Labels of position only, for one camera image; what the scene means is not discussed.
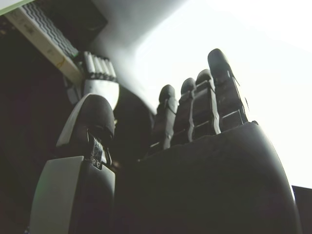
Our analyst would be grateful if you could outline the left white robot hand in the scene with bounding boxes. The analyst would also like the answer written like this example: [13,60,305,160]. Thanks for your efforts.
[29,48,303,234]

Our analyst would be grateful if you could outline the cream paperback book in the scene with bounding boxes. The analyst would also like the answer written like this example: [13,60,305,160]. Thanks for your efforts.
[3,1,85,85]

